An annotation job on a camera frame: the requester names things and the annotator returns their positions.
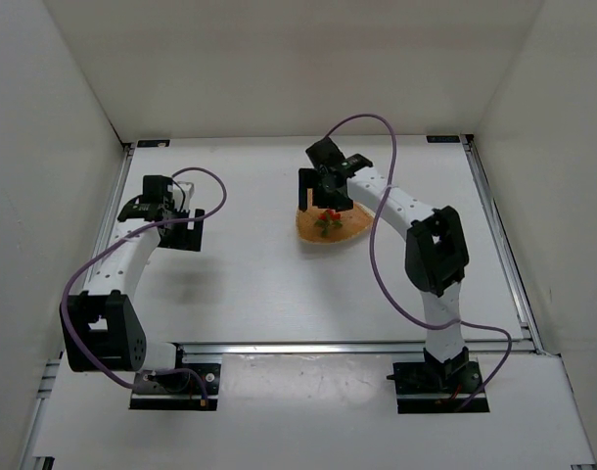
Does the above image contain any fake cherry tomato sprig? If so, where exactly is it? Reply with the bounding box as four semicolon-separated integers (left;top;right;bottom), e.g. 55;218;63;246
314;209;343;238

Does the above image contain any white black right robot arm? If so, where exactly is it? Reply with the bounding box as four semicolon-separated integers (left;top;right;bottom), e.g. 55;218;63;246
298;137;470;385

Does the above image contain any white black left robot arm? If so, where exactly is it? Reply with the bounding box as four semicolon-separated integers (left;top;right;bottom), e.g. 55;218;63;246
68;175;205;372

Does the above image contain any woven bamboo fruit basket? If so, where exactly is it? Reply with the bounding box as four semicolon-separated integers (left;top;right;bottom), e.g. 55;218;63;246
296;204;373;245

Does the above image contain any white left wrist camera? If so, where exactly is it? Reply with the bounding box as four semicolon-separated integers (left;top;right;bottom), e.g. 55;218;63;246
172;180;194;212

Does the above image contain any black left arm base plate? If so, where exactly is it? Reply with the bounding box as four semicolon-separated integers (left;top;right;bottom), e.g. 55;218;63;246
129;355;222;412

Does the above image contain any left aluminium frame rail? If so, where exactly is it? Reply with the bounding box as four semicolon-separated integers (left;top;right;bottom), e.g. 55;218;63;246
18;142;136;469

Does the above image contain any aluminium frame rail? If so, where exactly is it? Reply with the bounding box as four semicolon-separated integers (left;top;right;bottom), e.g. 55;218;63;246
18;142;136;469
466;132;597;463

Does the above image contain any right aluminium frame rail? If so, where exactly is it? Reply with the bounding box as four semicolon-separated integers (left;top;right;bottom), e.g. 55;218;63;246
466;132;597;463

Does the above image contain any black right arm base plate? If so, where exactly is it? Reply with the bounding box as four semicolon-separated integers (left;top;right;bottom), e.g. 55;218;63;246
387;361;489;415

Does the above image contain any aluminium table edge rail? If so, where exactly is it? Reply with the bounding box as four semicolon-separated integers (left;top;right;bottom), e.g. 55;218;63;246
182;340;536;355

